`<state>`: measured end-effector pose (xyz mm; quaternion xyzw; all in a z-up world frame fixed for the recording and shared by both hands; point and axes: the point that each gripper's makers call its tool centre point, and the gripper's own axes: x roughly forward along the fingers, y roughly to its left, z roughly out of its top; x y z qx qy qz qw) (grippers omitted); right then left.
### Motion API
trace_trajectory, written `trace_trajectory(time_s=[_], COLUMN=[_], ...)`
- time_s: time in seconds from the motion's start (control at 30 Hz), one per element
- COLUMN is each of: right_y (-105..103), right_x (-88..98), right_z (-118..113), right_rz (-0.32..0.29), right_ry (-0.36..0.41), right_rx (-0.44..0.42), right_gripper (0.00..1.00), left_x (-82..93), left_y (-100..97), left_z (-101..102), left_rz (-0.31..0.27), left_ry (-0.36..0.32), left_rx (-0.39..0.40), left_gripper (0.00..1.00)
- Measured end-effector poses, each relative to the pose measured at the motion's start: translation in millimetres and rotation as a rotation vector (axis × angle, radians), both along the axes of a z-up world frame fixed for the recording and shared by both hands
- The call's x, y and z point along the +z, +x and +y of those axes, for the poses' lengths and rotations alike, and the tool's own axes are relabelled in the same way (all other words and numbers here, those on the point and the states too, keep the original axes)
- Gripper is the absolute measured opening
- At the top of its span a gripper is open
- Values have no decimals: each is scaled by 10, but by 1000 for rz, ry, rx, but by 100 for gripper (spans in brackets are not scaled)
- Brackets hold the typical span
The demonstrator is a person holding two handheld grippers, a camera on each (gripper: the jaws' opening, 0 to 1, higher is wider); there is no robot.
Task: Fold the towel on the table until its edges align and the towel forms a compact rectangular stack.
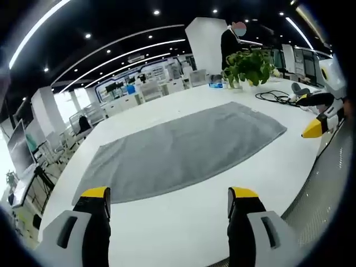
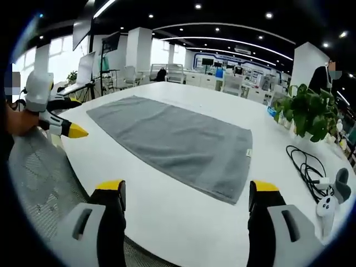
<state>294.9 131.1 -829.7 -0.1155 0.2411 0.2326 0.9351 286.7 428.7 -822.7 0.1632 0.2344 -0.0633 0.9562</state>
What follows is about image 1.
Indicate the white square pillar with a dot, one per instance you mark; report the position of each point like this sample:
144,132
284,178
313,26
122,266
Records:
204,44

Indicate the white mesh chair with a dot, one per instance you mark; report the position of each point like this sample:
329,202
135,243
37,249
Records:
198,78

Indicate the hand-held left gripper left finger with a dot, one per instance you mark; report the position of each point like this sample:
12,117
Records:
83,222

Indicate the large monitor screen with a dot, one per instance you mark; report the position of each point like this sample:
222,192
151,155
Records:
19,147

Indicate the blue tissue pack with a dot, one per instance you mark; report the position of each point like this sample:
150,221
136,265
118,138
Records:
216,84

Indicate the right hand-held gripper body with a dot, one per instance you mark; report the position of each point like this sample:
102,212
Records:
332,83

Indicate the grey towel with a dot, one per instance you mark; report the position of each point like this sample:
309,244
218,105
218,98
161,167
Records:
178,150

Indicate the black office chair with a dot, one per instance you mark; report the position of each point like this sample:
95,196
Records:
83,125

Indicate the black tripod stand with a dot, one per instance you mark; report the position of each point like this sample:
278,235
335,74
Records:
41,183

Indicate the green potted plant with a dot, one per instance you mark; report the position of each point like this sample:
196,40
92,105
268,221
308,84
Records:
247,68

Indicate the grey and white chair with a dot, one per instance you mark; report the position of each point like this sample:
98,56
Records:
299,90

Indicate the white table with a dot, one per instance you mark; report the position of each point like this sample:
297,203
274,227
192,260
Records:
194,222

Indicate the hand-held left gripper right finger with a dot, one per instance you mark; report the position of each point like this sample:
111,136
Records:
250,222

